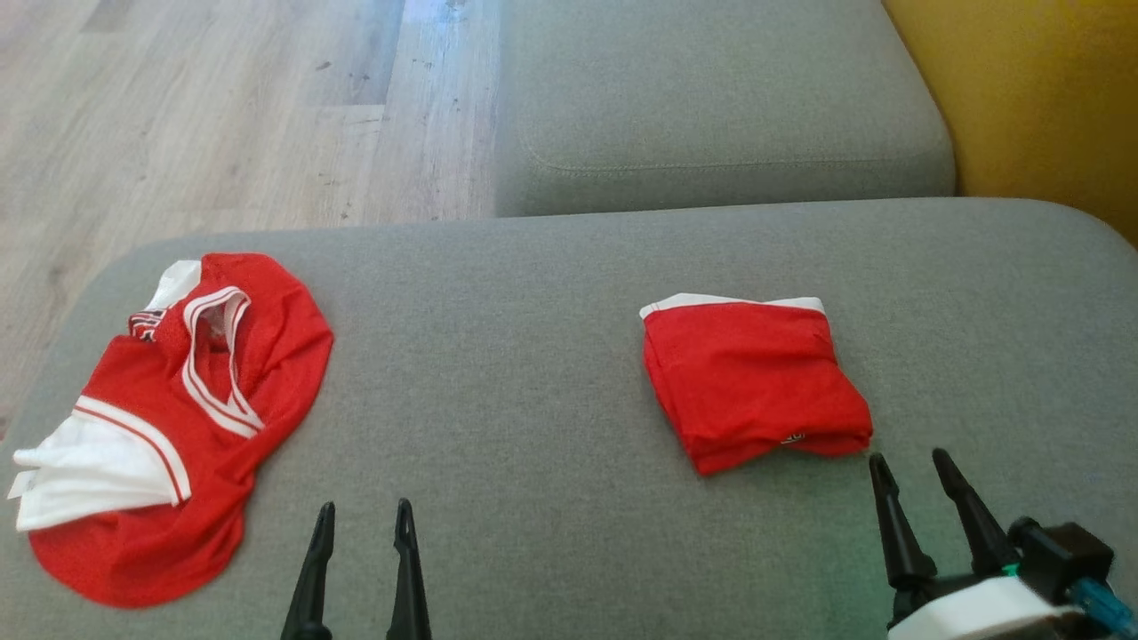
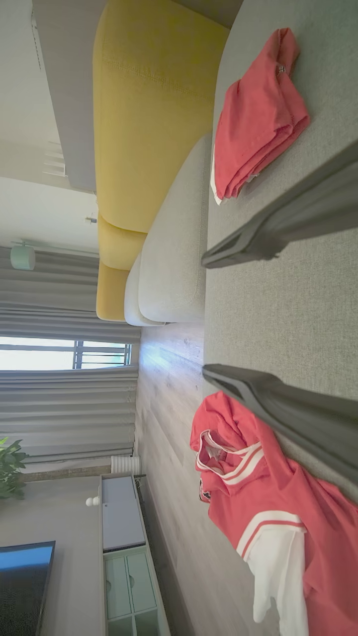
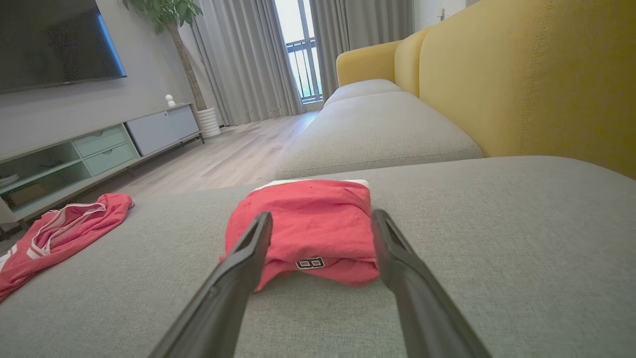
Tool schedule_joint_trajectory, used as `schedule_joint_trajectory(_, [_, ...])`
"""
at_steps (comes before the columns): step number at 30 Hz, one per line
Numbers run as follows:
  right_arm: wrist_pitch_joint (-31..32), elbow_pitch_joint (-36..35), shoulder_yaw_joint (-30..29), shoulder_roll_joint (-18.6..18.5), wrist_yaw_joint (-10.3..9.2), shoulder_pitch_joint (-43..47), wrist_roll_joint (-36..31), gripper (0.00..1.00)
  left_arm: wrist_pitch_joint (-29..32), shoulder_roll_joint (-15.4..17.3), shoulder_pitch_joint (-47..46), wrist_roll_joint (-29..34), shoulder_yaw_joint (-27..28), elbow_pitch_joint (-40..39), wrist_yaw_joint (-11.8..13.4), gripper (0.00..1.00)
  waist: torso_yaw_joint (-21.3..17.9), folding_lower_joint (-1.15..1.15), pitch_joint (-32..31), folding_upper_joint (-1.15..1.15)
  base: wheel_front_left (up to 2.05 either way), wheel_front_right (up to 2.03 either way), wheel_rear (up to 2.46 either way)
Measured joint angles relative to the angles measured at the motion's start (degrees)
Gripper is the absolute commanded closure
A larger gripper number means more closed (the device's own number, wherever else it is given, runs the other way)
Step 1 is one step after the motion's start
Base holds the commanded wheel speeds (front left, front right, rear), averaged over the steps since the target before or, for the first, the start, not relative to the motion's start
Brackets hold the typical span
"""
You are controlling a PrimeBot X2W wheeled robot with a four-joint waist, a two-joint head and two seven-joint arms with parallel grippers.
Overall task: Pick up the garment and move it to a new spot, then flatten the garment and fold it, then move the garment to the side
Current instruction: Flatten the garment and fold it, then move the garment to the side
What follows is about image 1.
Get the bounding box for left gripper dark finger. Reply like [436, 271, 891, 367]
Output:
[281, 502, 337, 640]
[387, 498, 433, 640]

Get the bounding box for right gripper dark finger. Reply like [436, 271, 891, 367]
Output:
[869, 452, 937, 590]
[931, 448, 1021, 576]

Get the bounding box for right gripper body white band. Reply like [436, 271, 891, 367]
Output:
[887, 569, 1090, 640]

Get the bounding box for red jersey white sleeves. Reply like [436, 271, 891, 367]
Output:
[7, 252, 335, 610]

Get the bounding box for large grey sofa seat cushion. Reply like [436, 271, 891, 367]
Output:
[0, 197, 1138, 640]

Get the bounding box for yellow sofa backrest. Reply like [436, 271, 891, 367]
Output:
[883, 0, 1138, 248]

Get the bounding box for small grey sofa seat cushion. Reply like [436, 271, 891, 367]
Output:
[493, 0, 958, 219]

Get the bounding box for right gripper teal cable plug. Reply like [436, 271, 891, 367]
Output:
[1071, 578, 1138, 636]

